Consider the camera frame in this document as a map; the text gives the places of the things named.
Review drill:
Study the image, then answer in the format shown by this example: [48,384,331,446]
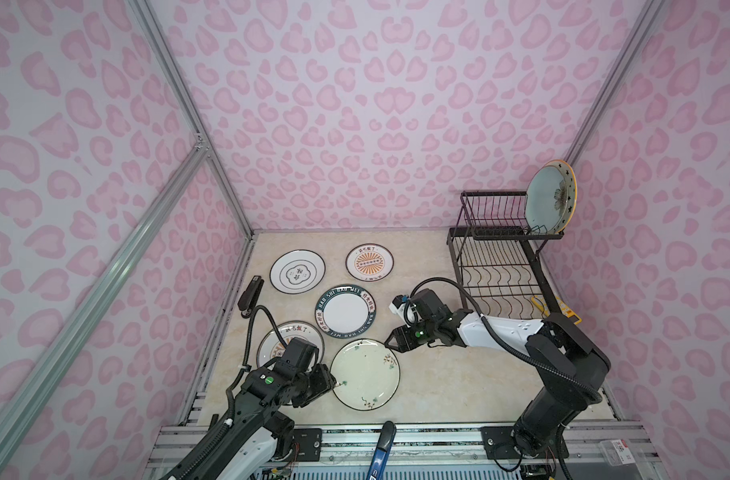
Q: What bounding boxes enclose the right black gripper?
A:
[380,319,439,354]

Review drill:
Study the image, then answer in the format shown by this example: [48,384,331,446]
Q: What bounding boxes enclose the cream floral branch plate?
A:
[331,339,401,411]

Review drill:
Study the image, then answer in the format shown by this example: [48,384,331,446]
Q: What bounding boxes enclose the green rim lettered plate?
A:
[314,284,377,339]

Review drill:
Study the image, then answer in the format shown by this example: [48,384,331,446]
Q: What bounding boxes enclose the small orange sunburst plate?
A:
[345,243,394,282]

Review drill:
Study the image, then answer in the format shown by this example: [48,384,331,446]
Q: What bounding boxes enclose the light teal flower plate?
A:
[525,160,578,235]

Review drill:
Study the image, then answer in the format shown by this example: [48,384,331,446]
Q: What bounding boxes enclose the star and cat plate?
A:
[546,160,578,234]

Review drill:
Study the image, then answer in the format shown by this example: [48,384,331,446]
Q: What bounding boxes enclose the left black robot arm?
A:
[162,338,335,479]

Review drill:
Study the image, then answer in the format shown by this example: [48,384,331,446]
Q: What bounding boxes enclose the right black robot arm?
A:
[386,289,611,458]

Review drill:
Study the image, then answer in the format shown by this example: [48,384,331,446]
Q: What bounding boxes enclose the yellow black object behind rack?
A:
[530,296,582,325]

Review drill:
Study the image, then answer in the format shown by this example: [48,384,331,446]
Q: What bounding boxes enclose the large orange sunburst plate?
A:
[256,321,325,366]

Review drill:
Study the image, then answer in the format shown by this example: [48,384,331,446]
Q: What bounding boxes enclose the black stapler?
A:
[237,275,264,319]

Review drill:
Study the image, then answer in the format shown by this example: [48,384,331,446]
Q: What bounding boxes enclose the white plate grey cloud outline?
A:
[269,249,326,295]

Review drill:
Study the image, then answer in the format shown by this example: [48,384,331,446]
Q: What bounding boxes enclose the white label with red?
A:
[598,439,636,467]

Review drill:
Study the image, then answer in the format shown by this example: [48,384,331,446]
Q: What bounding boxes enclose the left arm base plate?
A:
[272,428,322,463]

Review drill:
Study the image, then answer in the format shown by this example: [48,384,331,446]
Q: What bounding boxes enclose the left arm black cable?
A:
[223,304,291,421]

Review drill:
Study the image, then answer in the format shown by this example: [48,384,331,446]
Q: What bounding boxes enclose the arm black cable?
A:
[403,276,603,403]
[223,304,291,421]

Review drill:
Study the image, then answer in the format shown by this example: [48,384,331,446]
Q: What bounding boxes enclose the blue handled tool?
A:
[366,421,397,480]

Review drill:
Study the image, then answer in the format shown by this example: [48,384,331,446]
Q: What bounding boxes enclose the black wire dish rack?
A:
[447,190,563,320]

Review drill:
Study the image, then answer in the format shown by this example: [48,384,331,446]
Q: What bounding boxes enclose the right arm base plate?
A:
[480,424,570,461]

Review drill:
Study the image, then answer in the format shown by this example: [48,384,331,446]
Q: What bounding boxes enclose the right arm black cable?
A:
[403,276,603,403]

